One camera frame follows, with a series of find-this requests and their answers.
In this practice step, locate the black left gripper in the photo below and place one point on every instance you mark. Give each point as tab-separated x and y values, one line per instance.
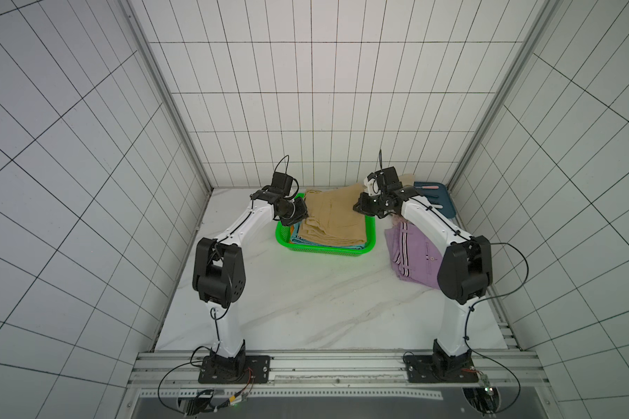
300	216

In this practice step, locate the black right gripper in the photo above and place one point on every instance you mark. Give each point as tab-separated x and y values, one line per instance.
369	205

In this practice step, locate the aluminium frame rail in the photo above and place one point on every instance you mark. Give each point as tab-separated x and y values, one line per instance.
173	375

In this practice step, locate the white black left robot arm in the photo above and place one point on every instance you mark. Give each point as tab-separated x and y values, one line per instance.
219	274

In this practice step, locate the teal pants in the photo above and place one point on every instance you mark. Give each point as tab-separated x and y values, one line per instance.
295	238

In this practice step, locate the purple folded pants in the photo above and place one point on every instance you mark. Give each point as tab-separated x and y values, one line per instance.
414	257

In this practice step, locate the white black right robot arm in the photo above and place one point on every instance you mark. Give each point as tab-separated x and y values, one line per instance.
464	275

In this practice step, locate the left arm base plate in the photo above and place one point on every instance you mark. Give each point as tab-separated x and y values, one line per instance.
217	369

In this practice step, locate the green plastic basket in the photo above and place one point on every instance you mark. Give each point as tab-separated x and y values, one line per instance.
282	235

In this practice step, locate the tan pants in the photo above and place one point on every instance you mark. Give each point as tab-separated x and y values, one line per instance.
332	221

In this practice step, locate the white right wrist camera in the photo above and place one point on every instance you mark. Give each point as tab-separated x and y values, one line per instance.
383	181

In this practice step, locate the blue tray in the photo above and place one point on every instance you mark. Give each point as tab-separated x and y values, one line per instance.
438	195

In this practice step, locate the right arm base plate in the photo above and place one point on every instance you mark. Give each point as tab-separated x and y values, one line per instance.
419	369

